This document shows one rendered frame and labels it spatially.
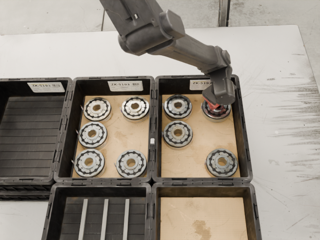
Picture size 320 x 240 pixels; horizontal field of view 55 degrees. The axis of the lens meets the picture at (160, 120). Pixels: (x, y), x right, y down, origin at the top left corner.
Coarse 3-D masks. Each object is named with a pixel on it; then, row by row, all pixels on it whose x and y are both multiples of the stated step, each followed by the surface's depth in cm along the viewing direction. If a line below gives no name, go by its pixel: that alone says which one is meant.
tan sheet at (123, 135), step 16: (96, 96) 120; (112, 96) 120; (128, 96) 119; (144, 96) 119; (112, 112) 116; (80, 128) 113; (112, 128) 112; (128, 128) 112; (144, 128) 112; (80, 144) 110; (112, 144) 109; (128, 144) 109; (144, 144) 109; (112, 160) 106; (112, 176) 103; (144, 176) 103
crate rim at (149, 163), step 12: (72, 84) 111; (72, 96) 108; (60, 144) 99; (60, 156) 98; (60, 180) 93; (72, 180) 93; (84, 180) 92; (96, 180) 92; (108, 180) 92; (120, 180) 92; (132, 180) 92; (144, 180) 91
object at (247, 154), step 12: (156, 84) 109; (156, 96) 108; (240, 96) 105; (156, 108) 104; (240, 108) 102; (156, 120) 103; (240, 120) 100; (156, 132) 99; (156, 144) 97; (156, 156) 95; (156, 168) 93; (156, 180) 91; (168, 180) 91; (180, 180) 91; (192, 180) 92; (204, 180) 91; (216, 180) 90; (228, 180) 90; (240, 180) 90
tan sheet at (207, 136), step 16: (192, 96) 118; (192, 112) 114; (192, 128) 111; (208, 128) 111; (224, 128) 110; (192, 144) 108; (208, 144) 107; (224, 144) 107; (176, 160) 105; (192, 160) 105; (176, 176) 102; (192, 176) 102; (208, 176) 102
